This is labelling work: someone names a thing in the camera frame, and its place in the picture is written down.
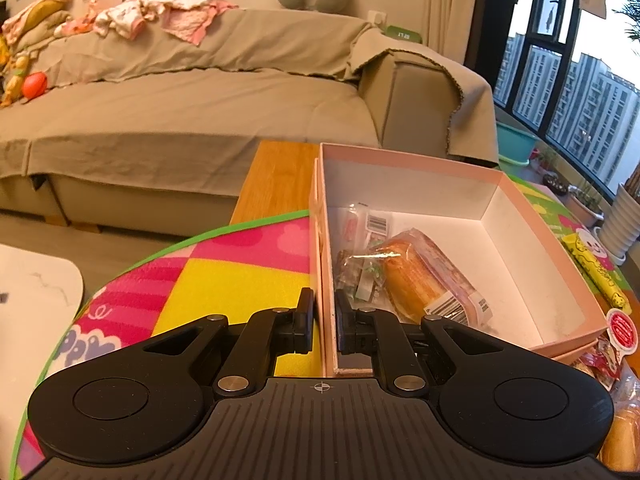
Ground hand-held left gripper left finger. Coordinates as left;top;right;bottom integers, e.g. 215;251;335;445
141;287;316;395

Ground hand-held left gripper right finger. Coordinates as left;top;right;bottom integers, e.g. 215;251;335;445
334;290;507;396

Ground long bread packet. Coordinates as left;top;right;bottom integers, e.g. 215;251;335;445
372;228;493;328

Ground pink cardboard box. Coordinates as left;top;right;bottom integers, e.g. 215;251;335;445
308;142;609;378

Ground red round label packet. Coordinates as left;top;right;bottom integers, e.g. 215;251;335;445
575;307;640;391

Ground round bread packet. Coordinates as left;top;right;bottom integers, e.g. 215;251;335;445
597;375;640;473

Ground clear small snack packet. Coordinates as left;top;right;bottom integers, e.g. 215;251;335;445
336;247;388;306

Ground colourful play mat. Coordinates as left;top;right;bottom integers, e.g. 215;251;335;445
10;175;640;480

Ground small barcode snack packet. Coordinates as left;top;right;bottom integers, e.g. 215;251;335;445
345;203;393;251

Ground wooden table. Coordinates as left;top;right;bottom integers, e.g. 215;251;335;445
229;141;321;226

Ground beige covered sofa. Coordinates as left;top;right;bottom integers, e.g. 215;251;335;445
0;7;501;181

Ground teal plastic basin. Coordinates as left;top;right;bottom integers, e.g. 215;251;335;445
495;122;538;168

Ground small potted plant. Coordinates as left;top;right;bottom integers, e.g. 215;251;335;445
530;145;572;197

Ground yellow snack packet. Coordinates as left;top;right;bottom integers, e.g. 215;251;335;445
560;232;632;313

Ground brown plant pot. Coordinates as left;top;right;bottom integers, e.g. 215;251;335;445
565;180;606;228

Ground white marble table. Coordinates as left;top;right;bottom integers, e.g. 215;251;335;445
0;244;85;441

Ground white ribbed pot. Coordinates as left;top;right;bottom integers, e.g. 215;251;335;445
597;182;640;266

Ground green box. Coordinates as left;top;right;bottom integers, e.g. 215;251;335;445
385;25;426;45

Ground pink baby clothes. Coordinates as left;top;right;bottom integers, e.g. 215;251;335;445
54;0;240;47

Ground orange ball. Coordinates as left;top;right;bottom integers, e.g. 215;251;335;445
21;72;49;99

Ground yellow plush toy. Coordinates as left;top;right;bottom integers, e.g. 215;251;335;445
0;35;31;108

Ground black window frame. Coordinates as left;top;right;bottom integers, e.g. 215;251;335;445
465;0;640;206

